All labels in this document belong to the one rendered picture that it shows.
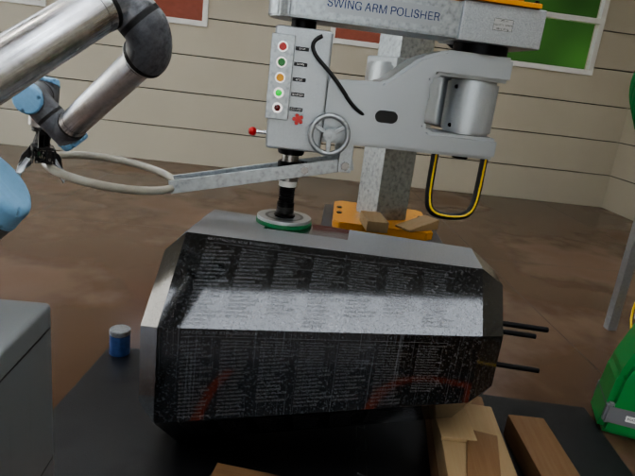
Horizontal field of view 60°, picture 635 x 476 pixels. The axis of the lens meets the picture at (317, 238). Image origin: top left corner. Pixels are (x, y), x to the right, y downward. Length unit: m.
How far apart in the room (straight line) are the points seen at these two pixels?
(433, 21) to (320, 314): 1.08
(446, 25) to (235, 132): 6.25
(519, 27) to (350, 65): 6.04
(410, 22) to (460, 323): 1.04
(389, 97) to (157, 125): 6.45
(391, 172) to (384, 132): 0.71
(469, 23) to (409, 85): 0.28
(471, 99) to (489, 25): 0.26
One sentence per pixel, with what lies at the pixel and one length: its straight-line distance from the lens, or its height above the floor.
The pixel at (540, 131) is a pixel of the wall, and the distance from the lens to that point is 8.90.
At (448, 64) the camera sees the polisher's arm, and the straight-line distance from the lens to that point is 2.11.
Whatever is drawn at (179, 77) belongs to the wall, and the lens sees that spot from 8.19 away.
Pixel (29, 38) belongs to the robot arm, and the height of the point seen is 1.44.
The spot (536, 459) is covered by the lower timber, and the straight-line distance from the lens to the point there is 2.46.
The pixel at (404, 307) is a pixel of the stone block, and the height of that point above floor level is 0.74.
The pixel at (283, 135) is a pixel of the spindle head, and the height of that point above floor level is 1.22.
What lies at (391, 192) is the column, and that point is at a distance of 2.78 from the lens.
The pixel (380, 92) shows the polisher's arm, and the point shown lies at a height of 1.41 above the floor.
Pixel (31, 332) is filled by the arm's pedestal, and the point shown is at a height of 0.83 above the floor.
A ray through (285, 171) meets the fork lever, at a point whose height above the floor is 1.08.
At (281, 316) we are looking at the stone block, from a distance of 1.81.
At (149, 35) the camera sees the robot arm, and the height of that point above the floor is 1.48.
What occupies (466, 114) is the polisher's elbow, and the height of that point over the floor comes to 1.36.
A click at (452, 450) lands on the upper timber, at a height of 0.24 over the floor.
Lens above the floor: 1.44
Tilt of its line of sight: 16 degrees down
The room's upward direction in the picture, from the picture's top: 7 degrees clockwise
